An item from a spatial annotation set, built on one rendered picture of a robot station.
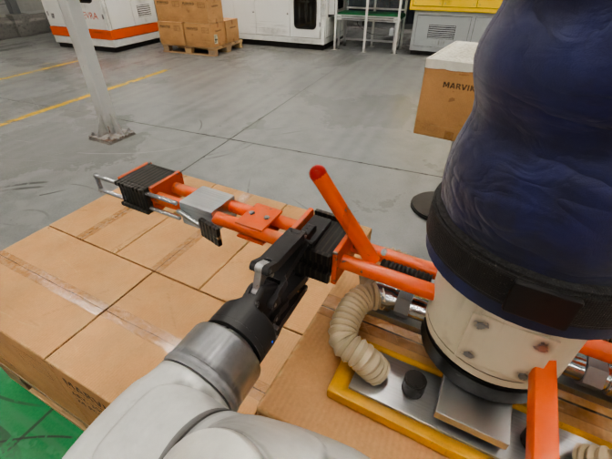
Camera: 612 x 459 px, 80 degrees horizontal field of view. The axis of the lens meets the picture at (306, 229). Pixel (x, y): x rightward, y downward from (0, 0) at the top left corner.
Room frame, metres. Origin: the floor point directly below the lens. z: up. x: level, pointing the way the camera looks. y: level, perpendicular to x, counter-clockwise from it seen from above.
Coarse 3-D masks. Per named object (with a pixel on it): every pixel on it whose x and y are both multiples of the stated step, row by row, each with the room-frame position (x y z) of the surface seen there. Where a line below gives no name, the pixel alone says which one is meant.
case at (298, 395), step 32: (352, 288) 0.46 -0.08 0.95; (320, 320) 0.39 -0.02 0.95; (320, 352) 0.33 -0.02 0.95; (416, 352) 0.33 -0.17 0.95; (288, 384) 0.27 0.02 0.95; (320, 384) 0.27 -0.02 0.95; (288, 416) 0.23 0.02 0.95; (320, 416) 0.23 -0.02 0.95; (352, 416) 0.23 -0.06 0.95; (576, 416) 0.23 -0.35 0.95; (608, 416) 0.23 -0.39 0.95; (384, 448) 0.19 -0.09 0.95; (416, 448) 0.19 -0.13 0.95
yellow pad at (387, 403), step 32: (384, 352) 0.31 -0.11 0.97; (352, 384) 0.26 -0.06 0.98; (384, 384) 0.26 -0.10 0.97; (416, 384) 0.25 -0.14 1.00; (384, 416) 0.22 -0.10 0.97; (416, 416) 0.22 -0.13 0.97; (512, 416) 0.22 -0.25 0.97; (448, 448) 0.19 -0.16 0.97; (480, 448) 0.18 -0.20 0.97; (512, 448) 0.18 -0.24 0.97
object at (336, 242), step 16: (304, 224) 0.45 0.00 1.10; (336, 224) 0.45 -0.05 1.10; (320, 240) 0.41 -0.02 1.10; (336, 240) 0.41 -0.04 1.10; (304, 256) 0.38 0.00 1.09; (320, 256) 0.37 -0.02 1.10; (336, 256) 0.37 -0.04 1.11; (304, 272) 0.38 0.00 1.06; (320, 272) 0.37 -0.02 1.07; (336, 272) 0.37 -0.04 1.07
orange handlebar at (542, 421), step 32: (160, 192) 0.55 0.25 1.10; (224, 224) 0.47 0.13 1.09; (256, 224) 0.45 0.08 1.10; (288, 224) 0.46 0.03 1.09; (352, 256) 0.38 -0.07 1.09; (384, 256) 0.39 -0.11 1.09; (416, 288) 0.33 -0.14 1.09; (608, 352) 0.23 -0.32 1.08; (544, 384) 0.19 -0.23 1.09; (544, 416) 0.16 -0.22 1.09; (544, 448) 0.14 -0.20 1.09
